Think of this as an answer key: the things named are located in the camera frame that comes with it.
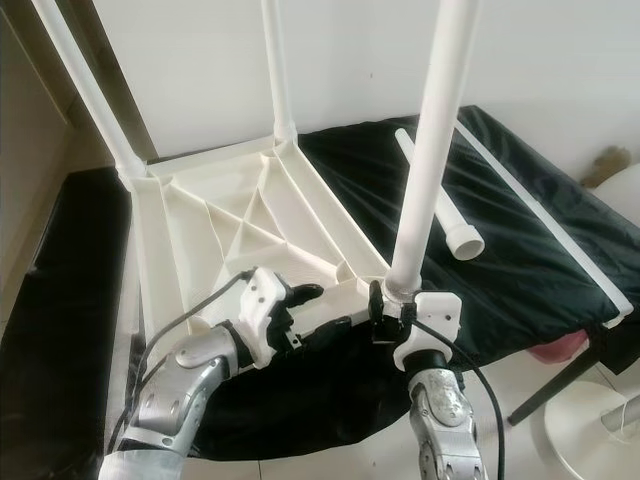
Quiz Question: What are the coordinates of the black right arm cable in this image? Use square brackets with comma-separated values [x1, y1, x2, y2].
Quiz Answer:
[422, 318, 504, 480]

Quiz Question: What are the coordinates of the brown object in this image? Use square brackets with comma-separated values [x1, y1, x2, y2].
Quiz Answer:
[585, 145, 633, 189]

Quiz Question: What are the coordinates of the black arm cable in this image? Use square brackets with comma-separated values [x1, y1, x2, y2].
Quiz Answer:
[130, 268, 256, 421]
[422, 318, 504, 480]

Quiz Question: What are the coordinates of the black table cloth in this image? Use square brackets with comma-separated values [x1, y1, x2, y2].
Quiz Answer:
[0, 105, 640, 466]

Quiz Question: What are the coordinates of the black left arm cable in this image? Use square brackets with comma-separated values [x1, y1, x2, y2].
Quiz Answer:
[130, 268, 256, 421]

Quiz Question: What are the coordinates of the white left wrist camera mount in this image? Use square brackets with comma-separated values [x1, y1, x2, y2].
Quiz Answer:
[240, 267, 296, 368]

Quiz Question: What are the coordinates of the white standing fan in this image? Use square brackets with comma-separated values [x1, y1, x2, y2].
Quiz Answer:
[545, 385, 640, 480]

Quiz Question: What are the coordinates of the pink slipper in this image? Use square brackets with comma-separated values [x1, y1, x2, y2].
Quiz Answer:
[528, 335, 591, 363]

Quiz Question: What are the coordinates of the cream plastic table top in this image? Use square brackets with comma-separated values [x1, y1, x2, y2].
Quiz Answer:
[117, 135, 411, 351]

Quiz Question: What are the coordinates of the black metal stand leg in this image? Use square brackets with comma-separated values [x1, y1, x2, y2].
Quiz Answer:
[508, 320, 640, 426]

